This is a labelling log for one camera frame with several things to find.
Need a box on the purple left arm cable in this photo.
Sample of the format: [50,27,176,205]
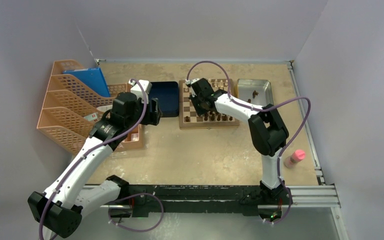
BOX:
[38,78,149,240]

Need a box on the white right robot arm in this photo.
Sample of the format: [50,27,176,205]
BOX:
[185,78,289,204]

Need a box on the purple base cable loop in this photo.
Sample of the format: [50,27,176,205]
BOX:
[107,192,165,233]

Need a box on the gold metal tin tray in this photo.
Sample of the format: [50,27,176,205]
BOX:
[237,78,275,107]

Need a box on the pink capped bottle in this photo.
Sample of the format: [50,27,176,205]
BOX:
[283,149,306,169]

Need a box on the pile of dark chess pieces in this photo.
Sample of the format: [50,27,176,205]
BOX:
[247,90,259,103]

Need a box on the dark blue tin box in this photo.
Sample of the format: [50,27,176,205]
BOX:
[148,81,180,118]

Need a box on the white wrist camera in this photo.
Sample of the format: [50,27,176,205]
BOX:
[185,78,200,88]
[128,79,152,103]

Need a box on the orange plastic file rack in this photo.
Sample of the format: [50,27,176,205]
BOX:
[36,59,113,155]

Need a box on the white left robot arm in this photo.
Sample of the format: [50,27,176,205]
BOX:
[27,92,162,240]

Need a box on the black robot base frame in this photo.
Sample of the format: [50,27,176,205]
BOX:
[110,183,293,221]

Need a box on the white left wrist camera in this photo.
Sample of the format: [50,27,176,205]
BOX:
[128,79,152,103]

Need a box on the wooden chess board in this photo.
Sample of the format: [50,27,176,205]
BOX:
[178,80,240,130]

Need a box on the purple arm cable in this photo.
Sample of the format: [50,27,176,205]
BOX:
[38,78,149,240]
[185,60,312,226]

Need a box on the row of light chess pieces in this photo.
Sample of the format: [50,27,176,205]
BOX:
[208,78,229,88]

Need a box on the blue folder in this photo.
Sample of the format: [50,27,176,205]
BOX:
[62,67,110,97]

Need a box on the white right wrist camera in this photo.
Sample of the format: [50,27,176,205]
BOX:
[185,78,200,88]

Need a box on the orange plastic basket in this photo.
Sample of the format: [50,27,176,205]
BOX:
[108,83,145,153]

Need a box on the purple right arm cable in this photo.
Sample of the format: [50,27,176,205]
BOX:
[185,60,312,226]

